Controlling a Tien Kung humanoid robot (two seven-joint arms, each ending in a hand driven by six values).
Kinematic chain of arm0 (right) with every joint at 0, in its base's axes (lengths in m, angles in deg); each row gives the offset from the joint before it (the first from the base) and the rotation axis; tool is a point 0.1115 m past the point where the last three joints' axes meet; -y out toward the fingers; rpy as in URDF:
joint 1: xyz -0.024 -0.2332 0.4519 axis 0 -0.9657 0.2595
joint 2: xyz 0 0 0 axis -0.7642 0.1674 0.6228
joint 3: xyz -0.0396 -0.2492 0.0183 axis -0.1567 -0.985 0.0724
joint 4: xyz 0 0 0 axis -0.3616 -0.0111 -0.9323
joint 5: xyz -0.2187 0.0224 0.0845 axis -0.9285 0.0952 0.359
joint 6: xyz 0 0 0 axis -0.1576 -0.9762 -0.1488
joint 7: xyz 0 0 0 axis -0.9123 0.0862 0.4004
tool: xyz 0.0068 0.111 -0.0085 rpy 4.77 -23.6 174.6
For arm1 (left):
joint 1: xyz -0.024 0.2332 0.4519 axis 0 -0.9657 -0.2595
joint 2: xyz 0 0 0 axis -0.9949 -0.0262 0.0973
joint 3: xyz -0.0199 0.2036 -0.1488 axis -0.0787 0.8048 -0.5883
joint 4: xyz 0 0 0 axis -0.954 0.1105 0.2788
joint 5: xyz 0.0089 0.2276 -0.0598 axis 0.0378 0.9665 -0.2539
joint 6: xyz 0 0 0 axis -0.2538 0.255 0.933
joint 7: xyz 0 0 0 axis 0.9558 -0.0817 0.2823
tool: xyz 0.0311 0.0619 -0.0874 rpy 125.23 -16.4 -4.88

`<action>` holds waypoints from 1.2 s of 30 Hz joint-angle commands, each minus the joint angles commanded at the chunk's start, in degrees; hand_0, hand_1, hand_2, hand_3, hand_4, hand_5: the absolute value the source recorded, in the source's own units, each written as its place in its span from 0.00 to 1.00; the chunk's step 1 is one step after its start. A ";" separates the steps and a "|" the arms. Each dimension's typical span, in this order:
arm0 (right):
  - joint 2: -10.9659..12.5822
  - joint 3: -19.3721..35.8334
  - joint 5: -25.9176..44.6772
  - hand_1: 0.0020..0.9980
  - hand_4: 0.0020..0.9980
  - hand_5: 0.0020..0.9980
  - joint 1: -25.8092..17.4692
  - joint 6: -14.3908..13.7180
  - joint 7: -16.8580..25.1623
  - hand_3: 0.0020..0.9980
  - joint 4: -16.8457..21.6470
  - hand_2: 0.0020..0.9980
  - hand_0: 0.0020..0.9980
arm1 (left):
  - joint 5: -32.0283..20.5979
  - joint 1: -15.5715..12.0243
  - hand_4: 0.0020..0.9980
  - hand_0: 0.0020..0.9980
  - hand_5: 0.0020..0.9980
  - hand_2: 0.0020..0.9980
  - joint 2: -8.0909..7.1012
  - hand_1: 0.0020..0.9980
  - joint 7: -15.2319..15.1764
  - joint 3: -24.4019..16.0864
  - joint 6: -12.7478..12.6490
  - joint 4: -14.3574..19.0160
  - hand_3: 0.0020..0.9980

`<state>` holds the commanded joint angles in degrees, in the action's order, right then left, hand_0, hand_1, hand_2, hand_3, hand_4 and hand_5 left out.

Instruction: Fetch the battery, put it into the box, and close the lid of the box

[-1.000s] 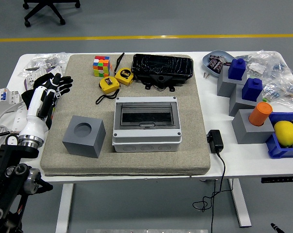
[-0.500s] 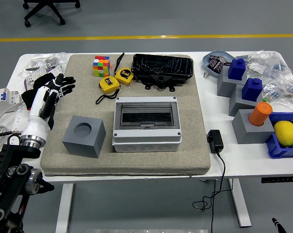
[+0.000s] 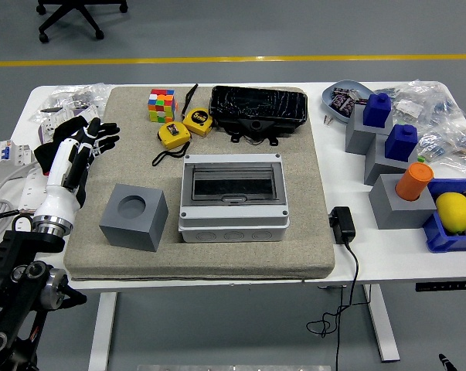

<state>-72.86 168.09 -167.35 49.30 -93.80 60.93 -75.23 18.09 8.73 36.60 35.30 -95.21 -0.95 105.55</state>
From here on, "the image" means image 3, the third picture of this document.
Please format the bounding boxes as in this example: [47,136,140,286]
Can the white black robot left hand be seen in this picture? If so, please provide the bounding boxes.
[33,117,121,224]

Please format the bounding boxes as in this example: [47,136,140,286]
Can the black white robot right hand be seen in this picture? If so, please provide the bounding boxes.
[437,352,456,371]

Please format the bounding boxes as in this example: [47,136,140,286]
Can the grey electrical box with lid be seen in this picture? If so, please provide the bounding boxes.
[177,153,291,243]

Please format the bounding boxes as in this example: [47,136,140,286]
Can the black textured case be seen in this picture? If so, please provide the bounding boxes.
[208,85,309,147]

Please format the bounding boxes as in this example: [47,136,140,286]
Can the orange cylinder battery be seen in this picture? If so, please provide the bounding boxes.
[394,162,435,202]

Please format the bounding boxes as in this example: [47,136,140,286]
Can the white circuit breaker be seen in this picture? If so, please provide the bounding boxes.
[0,139,36,182]

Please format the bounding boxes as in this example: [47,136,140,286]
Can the white socket panel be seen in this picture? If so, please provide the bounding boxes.
[37,106,102,138]

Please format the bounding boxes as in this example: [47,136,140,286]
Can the white table leg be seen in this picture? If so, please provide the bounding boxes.
[362,284,401,363]
[87,292,118,371]

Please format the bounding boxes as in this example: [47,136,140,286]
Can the black table control panel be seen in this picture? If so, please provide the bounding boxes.
[415,281,466,293]

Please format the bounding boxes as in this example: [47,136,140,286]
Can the grey block with round hole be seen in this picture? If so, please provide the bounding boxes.
[99,183,169,253]
[368,172,437,230]

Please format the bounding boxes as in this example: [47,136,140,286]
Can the clear plastic parts bag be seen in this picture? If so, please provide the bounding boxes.
[416,125,466,177]
[390,79,466,131]
[28,83,112,124]

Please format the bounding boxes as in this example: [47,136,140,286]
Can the blue plastic bin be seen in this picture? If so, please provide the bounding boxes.
[422,178,466,254]

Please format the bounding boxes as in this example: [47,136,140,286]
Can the colourful puzzle cube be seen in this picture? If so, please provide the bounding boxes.
[147,88,179,124]

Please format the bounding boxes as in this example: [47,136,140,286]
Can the yellow lemon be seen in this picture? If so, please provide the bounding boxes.
[434,192,466,234]

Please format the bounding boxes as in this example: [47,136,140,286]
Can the yellow tape measure round label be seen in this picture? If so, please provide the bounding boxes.
[180,83,214,137]

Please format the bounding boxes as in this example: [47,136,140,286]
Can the grey-brown fabric mat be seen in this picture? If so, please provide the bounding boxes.
[63,85,336,282]

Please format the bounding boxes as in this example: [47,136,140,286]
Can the black office chair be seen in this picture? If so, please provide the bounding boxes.
[36,0,129,44]

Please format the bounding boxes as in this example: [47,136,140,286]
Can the black power adapter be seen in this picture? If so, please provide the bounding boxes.
[328,206,357,244]

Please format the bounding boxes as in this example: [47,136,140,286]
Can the blue block with knob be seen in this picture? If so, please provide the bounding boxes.
[362,91,393,128]
[383,123,419,162]

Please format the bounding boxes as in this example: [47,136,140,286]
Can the brown snack packet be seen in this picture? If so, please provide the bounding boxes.
[330,93,355,116]
[332,87,367,105]

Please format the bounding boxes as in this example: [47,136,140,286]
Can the grey-blue dish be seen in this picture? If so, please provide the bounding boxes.
[321,79,375,124]

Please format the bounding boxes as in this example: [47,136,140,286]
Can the yellow tape measure looped strap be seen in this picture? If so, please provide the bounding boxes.
[151,121,192,167]

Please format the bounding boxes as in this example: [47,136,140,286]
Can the black adapter cord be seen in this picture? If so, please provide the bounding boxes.
[306,239,360,371]

